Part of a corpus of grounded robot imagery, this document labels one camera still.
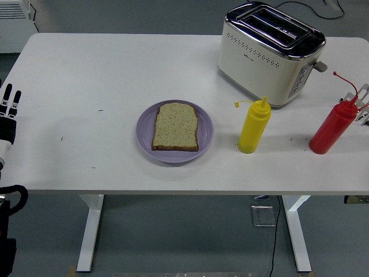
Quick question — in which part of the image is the cream and chrome toaster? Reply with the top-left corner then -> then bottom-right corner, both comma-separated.
217,1 -> 328,110

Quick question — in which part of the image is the white table leg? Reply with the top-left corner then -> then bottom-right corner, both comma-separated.
281,195 -> 312,273
76,194 -> 104,273

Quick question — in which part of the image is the black appliance cord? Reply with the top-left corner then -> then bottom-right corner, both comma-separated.
28,0 -> 40,33

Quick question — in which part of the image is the white appliance with grille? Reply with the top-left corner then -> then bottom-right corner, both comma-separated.
0,0 -> 40,54

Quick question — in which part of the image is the metal floor plate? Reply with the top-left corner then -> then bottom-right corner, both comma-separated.
251,205 -> 277,228

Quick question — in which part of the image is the black floor cable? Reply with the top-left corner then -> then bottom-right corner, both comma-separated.
269,196 -> 282,277

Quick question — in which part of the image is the slice of bread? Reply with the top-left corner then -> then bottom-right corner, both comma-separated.
151,102 -> 200,152

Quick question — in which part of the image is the red squeeze bottle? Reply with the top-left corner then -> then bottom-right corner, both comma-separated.
308,71 -> 360,155

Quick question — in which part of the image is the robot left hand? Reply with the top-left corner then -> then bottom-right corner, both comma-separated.
0,78 -> 22,163

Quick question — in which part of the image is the table control panel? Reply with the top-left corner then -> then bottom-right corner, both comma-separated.
344,195 -> 369,204

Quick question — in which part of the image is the yellow squeeze bottle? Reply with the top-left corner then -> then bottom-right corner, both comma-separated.
234,96 -> 272,154

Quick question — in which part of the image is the purple plate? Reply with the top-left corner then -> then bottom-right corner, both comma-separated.
135,99 -> 215,164

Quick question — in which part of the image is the thin black cable loop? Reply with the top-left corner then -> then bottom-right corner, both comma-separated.
275,0 -> 345,20

